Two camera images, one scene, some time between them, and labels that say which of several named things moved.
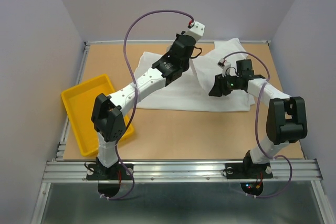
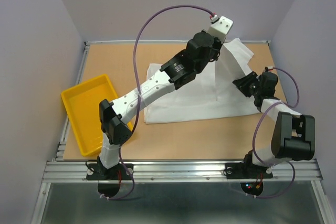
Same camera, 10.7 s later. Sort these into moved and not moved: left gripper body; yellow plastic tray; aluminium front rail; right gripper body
Moved: right gripper body; left gripper body
Not moved: yellow plastic tray; aluminium front rail
